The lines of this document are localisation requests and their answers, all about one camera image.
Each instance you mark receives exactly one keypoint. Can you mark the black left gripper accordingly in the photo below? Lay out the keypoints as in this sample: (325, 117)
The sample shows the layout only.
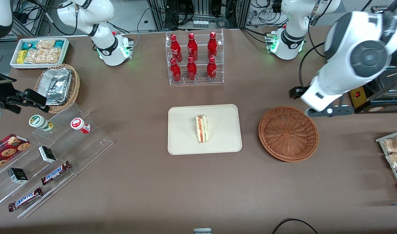
(295, 92)

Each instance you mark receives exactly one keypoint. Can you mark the triangle sandwich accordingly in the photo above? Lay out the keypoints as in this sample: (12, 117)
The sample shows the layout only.
(202, 130)

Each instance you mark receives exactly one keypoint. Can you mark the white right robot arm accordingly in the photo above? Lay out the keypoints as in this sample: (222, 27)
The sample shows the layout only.
(104, 48)

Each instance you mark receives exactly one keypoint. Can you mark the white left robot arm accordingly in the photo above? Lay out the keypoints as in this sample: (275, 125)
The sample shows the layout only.
(345, 65)

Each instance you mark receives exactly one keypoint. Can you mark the oval light wicker basket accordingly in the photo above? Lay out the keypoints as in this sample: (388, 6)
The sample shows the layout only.
(74, 87)

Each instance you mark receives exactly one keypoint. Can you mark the round brown wicker basket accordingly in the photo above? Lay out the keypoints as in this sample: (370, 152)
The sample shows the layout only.
(288, 133)

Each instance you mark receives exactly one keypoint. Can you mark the beige plastic tray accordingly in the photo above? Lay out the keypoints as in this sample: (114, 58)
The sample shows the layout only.
(182, 130)

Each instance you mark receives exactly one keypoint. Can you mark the green lid cup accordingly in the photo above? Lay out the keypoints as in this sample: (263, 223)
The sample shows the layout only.
(39, 122)

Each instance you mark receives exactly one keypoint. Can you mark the silver foil container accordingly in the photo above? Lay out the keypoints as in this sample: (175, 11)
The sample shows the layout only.
(57, 86)

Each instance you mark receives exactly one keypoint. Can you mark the white rectangular snack bin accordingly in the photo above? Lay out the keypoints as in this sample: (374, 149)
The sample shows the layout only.
(13, 63)

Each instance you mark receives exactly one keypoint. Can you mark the large clear cracker bag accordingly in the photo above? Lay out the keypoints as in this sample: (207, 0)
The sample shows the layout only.
(42, 56)

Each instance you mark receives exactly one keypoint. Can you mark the yellow snack packet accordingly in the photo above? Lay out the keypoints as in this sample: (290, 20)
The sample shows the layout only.
(20, 57)

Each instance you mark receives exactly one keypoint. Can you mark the red lid cup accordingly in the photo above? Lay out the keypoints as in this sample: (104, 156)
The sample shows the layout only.
(78, 124)

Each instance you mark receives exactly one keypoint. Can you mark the teal snack packet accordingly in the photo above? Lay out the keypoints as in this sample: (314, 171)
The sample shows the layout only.
(27, 45)
(59, 44)

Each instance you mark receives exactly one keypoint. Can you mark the small clear cracker bag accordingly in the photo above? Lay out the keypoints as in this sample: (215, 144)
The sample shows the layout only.
(45, 44)

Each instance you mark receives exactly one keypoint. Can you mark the small black box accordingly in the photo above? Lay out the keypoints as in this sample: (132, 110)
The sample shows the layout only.
(47, 154)
(18, 175)

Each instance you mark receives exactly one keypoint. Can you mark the red cookie box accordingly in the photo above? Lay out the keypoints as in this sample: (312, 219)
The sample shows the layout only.
(8, 149)

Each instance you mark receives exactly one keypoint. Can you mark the clear acrylic stepped display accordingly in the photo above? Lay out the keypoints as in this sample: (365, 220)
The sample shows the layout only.
(71, 146)

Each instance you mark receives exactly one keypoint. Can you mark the brown Snickers bar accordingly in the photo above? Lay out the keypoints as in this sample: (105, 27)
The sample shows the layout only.
(55, 173)
(25, 199)

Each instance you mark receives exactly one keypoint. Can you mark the red cola bottle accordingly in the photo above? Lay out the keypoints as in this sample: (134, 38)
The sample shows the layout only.
(175, 72)
(211, 71)
(175, 48)
(191, 71)
(192, 48)
(212, 47)

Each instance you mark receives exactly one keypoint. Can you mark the black countertop appliance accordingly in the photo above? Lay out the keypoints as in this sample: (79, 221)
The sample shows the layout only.
(380, 97)

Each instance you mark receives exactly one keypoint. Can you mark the clear acrylic bottle rack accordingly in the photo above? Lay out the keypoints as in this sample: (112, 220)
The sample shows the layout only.
(200, 79)

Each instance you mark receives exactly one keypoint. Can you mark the white power strip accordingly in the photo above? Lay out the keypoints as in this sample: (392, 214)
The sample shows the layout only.
(200, 23)

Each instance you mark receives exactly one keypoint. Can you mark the small grey device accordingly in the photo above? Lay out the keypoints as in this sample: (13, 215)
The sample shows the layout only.
(202, 231)

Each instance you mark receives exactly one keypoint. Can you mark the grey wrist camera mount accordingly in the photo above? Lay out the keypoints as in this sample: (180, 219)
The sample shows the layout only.
(335, 111)

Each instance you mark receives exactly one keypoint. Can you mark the aluminium frame rack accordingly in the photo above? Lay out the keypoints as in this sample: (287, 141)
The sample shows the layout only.
(159, 14)

